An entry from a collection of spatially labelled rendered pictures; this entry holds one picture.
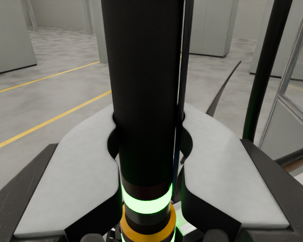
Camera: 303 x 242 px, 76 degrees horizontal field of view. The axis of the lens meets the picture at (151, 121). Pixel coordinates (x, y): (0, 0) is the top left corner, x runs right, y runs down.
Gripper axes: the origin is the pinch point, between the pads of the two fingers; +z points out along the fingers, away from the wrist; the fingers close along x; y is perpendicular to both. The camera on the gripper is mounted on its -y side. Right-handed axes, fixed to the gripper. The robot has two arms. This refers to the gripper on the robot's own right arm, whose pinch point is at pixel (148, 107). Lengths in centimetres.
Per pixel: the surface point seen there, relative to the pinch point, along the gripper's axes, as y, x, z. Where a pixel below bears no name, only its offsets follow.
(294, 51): 20, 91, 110
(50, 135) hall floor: 150, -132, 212
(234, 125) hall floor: 151, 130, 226
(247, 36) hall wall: 150, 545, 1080
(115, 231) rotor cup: 27.1, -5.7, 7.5
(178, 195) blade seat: 25.1, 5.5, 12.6
